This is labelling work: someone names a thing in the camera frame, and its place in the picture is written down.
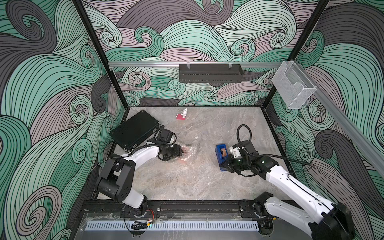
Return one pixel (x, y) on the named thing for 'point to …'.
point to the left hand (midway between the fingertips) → (180, 153)
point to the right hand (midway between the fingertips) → (217, 166)
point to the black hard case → (127, 134)
